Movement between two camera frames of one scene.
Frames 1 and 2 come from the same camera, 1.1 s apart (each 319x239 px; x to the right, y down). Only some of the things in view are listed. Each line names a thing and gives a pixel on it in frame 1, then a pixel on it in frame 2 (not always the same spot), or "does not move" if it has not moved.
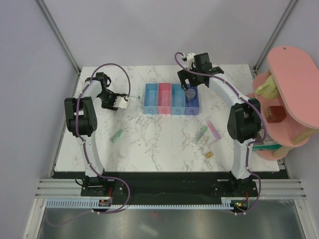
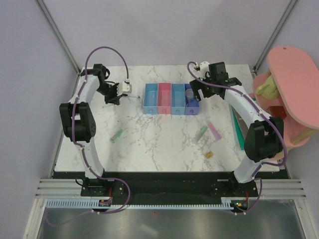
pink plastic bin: [164, 98] does not move
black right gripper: [184, 74] to [197, 84]
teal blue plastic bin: [178, 99] does not move
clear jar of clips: [190, 93] does not move
